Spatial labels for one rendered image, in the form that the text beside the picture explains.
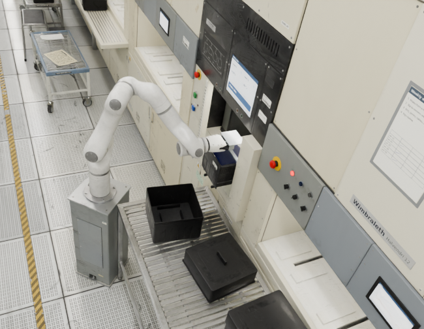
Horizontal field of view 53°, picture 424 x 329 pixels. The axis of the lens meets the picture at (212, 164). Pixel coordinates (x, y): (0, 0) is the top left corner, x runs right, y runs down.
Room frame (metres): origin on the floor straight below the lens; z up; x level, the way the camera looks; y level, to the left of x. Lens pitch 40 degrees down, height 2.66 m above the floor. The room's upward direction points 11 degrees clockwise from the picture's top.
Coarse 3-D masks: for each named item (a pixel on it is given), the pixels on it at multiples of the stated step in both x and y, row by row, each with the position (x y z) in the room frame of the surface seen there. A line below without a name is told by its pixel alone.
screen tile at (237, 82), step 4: (232, 64) 2.05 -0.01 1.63; (236, 64) 2.02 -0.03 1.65; (232, 68) 2.04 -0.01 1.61; (236, 68) 2.01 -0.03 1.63; (236, 72) 2.00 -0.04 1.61; (232, 76) 2.03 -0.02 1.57; (240, 76) 1.97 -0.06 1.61; (232, 80) 2.02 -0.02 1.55; (236, 80) 1.99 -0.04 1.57; (240, 80) 1.96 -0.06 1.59; (236, 84) 1.98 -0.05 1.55; (240, 84) 1.95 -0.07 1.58
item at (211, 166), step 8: (224, 136) 1.90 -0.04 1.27; (232, 136) 1.91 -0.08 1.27; (240, 136) 1.93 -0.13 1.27; (232, 144) 1.84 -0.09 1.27; (208, 152) 1.90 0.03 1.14; (232, 152) 1.87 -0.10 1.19; (208, 160) 1.88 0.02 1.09; (216, 160) 1.81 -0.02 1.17; (208, 168) 1.87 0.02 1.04; (216, 168) 1.79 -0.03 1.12; (224, 168) 1.78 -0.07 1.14; (232, 168) 1.80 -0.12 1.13; (208, 176) 1.85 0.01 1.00; (216, 176) 1.78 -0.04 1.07; (224, 176) 1.78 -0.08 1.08; (232, 176) 1.81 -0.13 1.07; (216, 184) 1.77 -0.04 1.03; (224, 184) 1.79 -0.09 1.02
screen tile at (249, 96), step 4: (244, 76) 1.94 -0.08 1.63; (244, 80) 1.93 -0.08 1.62; (248, 80) 1.90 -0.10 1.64; (248, 84) 1.89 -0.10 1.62; (252, 84) 1.86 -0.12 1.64; (244, 88) 1.92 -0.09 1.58; (252, 88) 1.85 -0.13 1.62; (244, 92) 1.91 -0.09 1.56; (248, 92) 1.88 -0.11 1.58; (252, 92) 1.85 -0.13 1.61; (248, 96) 1.87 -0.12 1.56; (252, 96) 1.84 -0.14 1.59; (248, 100) 1.87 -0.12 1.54
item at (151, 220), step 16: (160, 192) 1.76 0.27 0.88; (176, 192) 1.80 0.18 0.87; (192, 192) 1.80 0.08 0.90; (160, 208) 1.74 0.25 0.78; (176, 208) 1.77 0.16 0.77; (192, 208) 1.76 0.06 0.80; (160, 224) 1.49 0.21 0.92; (176, 224) 1.53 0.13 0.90; (192, 224) 1.56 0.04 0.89; (160, 240) 1.50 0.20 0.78
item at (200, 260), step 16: (208, 240) 1.49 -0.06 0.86; (224, 240) 1.51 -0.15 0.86; (192, 256) 1.37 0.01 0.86; (208, 256) 1.39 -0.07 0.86; (224, 256) 1.41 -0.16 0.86; (240, 256) 1.43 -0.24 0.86; (192, 272) 1.32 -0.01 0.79; (208, 272) 1.29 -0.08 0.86; (224, 272) 1.31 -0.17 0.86; (240, 272) 1.33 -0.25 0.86; (256, 272) 1.35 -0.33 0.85; (208, 288) 1.21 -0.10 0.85; (224, 288) 1.23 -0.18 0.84; (240, 288) 1.30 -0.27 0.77
